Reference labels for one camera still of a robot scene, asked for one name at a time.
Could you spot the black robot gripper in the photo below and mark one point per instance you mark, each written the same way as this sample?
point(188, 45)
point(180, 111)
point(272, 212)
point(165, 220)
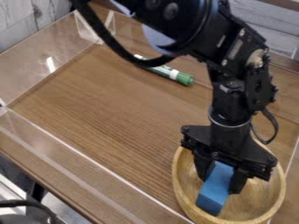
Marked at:
point(225, 142)

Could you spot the blue rectangular block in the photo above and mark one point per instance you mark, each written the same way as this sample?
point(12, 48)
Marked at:
point(214, 190)

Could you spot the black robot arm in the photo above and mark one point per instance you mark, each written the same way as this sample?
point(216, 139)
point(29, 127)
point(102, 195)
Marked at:
point(201, 29)

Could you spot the brown wooden bowl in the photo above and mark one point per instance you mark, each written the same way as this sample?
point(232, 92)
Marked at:
point(250, 207)

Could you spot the green white marker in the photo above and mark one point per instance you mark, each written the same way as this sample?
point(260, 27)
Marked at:
point(170, 74)

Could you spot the black metal table leg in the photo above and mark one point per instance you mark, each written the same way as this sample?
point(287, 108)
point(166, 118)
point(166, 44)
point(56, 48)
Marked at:
point(37, 192)

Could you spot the clear acrylic tray wall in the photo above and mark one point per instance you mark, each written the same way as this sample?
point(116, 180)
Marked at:
point(89, 125)

